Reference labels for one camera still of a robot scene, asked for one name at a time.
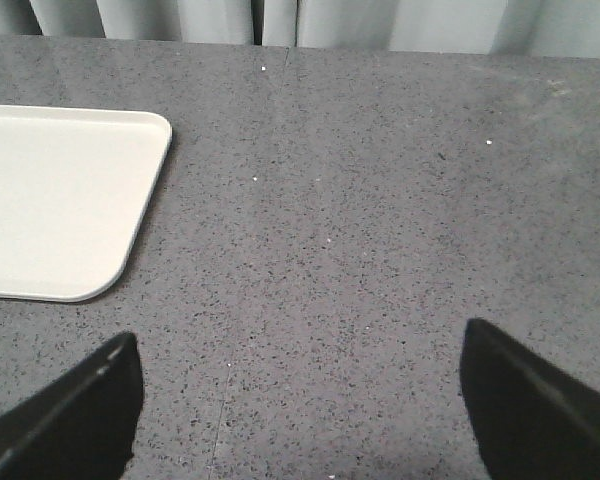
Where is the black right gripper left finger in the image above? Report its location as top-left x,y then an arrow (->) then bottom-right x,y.
0,332 -> 144,479

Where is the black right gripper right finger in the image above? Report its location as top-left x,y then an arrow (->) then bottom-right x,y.
460,318 -> 600,479

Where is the cream rectangular plastic tray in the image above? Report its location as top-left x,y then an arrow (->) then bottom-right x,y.
0,105 -> 172,302

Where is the pale green curtain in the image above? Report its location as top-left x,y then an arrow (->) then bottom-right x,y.
0,0 -> 600,58

